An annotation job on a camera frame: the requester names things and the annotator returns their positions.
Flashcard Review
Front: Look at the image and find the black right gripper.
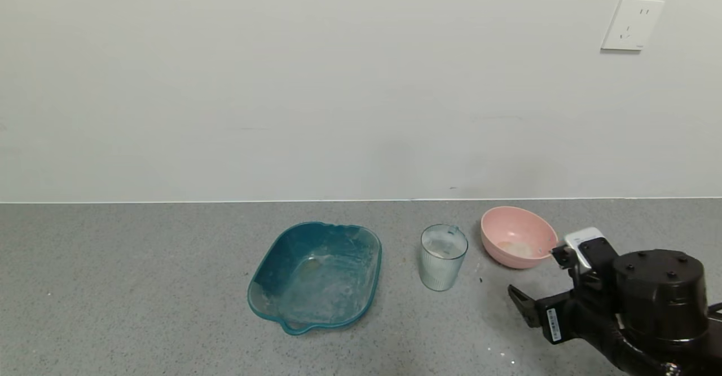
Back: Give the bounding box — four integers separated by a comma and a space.
507, 284, 601, 345

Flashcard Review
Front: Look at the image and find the beige powder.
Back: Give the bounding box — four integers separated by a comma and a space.
496, 241, 534, 258

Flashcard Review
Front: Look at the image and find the clear ribbed plastic cup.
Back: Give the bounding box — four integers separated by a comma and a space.
420, 224, 469, 292

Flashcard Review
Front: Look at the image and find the pink bowl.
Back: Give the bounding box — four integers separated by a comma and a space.
481, 206, 560, 269

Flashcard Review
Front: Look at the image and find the teal plastic tray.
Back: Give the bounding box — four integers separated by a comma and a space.
246, 221, 383, 336

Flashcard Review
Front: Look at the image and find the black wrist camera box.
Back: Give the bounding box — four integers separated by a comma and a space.
552, 227, 618, 287

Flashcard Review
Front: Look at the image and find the white wall socket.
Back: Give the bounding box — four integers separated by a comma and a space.
601, 0, 665, 51

